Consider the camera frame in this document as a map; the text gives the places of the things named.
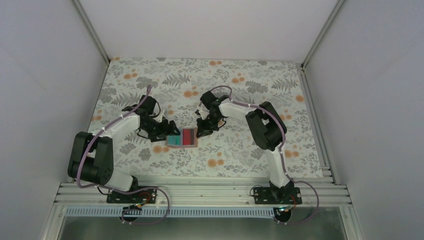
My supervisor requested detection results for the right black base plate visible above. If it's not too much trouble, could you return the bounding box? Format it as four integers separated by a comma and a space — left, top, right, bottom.
250, 186, 303, 205

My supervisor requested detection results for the teal card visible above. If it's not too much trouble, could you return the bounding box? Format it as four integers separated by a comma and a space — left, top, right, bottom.
166, 135, 182, 147

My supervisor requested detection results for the floral patterned table mat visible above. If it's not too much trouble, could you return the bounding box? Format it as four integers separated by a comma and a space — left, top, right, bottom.
89, 57, 323, 178

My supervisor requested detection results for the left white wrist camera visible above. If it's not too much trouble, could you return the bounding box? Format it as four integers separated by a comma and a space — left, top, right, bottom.
156, 110, 165, 122

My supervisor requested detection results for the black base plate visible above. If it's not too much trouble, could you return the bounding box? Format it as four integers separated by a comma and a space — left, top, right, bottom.
106, 189, 157, 205
250, 186, 303, 205

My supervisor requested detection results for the grey slotted cable duct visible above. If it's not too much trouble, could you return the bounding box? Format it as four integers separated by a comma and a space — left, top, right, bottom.
64, 206, 275, 219

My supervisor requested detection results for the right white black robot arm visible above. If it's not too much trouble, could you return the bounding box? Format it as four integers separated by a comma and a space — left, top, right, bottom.
196, 91, 294, 204

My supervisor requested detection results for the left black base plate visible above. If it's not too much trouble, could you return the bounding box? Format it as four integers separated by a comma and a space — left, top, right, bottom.
106, 189, 157, 205

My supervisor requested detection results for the red card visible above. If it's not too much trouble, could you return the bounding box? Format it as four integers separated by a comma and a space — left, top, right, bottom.
182, 128, 197, 146

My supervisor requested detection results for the aluminium rail frame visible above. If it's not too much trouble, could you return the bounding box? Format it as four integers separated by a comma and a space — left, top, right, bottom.
54, 176, 352, 207

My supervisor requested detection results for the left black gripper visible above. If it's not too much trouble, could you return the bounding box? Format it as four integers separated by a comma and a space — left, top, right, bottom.
140, 118, 180, 142

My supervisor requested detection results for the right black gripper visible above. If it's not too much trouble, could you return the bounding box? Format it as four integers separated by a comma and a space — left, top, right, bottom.
196, 113, 223, 138

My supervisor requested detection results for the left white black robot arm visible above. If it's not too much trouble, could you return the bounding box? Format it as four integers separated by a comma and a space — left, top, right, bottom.
67, 95, 181, 203

